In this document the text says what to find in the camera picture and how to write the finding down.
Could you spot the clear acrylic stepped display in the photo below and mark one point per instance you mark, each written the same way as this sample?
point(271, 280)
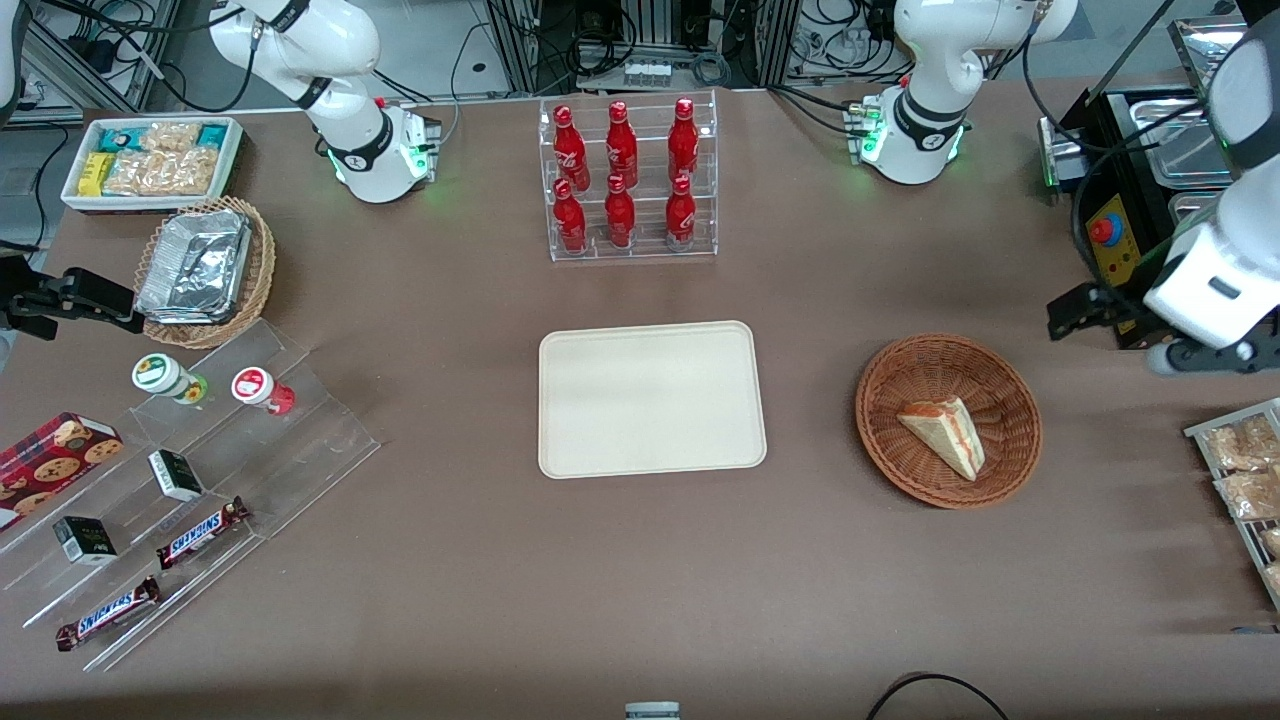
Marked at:
point(320, 440)

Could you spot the beige plastic tray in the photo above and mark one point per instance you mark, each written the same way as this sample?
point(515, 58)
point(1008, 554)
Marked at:
point(650, 400)

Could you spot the red lid yogurt cup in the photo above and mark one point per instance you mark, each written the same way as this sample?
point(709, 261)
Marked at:
point(255, 386)

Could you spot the small dark green box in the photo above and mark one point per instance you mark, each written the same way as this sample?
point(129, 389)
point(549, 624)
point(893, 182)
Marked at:
point(85, 540)
point(176, 476)

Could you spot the black food warmer cabinet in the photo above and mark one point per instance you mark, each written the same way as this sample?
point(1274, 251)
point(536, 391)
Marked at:
point(1115, 170)

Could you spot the white power strip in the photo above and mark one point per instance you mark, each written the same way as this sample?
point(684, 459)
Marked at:
point(648, 73)

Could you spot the white rectangular snack bin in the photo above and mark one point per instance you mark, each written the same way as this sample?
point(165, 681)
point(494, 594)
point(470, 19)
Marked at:
point(232, 160)

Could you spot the tray of packaged crackers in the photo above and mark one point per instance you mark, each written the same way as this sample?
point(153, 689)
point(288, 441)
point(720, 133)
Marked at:
point(1245, 530)

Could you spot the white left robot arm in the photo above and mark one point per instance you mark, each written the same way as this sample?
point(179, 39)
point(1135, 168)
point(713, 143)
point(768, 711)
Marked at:
point(930, 60)

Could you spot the red cola bottle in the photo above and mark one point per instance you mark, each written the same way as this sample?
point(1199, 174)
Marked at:
point(683, 142)
point(570, 222)
point(570, 150)
point(680, 220)
point(620, 218)
point(621, 148)

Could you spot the brown wicker basket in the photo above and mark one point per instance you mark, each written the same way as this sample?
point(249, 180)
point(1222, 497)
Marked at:
point(900, 440)

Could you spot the steel food pan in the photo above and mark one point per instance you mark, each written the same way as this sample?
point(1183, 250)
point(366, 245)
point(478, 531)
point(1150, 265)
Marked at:
point(1175, 140)
point(1195, 210)

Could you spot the large clear cracker bag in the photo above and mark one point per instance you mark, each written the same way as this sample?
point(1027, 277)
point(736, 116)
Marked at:
point(165, 173)

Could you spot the yellow snack packet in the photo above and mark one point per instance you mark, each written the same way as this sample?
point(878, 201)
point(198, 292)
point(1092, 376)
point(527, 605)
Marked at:
point(96, 174)

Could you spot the stacked aluminium foil trays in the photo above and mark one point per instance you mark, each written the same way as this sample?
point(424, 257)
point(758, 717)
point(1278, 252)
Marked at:
point(195, 265)

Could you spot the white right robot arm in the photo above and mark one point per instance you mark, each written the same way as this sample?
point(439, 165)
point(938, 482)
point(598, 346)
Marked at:
point(330, 60)

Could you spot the grey device edge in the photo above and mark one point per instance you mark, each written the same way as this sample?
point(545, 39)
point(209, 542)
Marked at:
point(652, 711)

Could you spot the teal snack packet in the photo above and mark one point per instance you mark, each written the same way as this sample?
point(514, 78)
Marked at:
point(120, 139)
point(213, 135)

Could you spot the clear acrylic bottle rack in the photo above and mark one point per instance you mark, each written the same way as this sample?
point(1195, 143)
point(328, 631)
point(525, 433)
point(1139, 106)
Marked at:
point(645, 215)

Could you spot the green lid yogurt cup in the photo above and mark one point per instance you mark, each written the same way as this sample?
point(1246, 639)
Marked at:
point(160, 374)

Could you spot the red plaid cookie box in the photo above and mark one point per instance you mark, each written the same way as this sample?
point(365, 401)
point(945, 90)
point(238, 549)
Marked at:
point(50, 465)

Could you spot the snickers chocolate bar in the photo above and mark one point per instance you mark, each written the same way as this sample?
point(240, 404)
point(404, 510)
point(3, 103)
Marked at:
point(200, 533)
point(108, 613)

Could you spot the clear bag of crackers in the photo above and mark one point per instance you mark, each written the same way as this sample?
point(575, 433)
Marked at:
point(1240, 445)
point(1274, 578)
point(1272, 542)
point(1250, 495)

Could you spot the aluminium frame rack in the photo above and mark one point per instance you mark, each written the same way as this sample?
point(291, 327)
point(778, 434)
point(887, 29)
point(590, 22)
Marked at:
point(120, 50)

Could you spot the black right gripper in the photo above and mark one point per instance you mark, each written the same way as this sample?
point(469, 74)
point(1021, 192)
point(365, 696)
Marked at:
point(22, 296)

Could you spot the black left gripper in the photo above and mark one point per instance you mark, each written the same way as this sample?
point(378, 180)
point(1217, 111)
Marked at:
point(1108, 305)

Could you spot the triangular sandwich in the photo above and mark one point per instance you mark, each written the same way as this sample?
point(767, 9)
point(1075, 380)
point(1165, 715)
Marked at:
point(947, 438)

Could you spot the small clear cracker bag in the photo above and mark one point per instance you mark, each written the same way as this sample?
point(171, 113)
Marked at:
point(170, 136)

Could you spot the light wicker basket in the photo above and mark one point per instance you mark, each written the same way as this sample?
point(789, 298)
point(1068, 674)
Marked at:
point(258, 275)

